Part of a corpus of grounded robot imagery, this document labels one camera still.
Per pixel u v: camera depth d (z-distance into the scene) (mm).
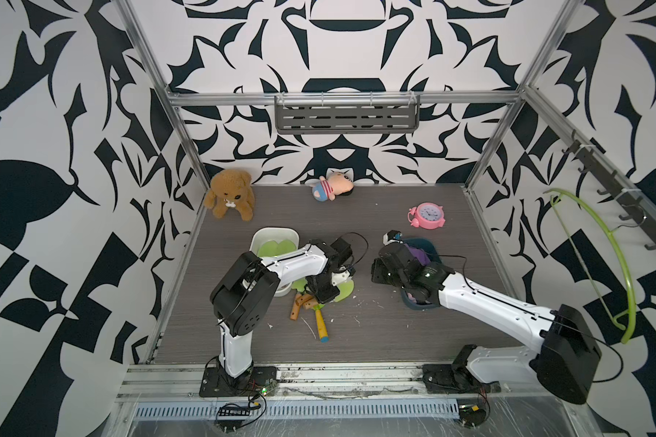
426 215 1082
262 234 981
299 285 793
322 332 789
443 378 743
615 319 613
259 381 732
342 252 733
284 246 991
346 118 935
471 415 714
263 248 1000
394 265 628
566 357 405
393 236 743
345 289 917
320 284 759
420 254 966
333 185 1122
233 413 727
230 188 953
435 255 930
